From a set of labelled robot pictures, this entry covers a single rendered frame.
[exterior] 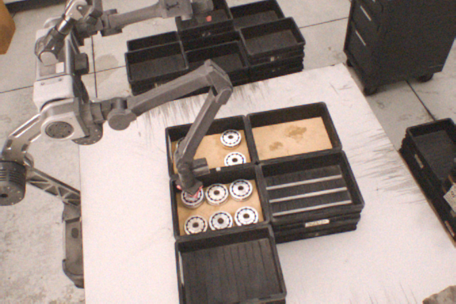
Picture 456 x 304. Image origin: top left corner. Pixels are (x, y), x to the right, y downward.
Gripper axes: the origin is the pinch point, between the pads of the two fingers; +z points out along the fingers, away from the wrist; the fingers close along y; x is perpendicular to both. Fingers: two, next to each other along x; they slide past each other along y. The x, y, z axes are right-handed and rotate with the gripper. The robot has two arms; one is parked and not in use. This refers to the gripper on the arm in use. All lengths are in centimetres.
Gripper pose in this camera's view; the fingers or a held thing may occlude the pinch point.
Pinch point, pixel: (191, 193)
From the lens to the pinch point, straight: 202.4
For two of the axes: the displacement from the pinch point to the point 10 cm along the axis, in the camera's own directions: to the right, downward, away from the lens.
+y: -8.0, -4.2, 4.3
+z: 1.0, 6.1, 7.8
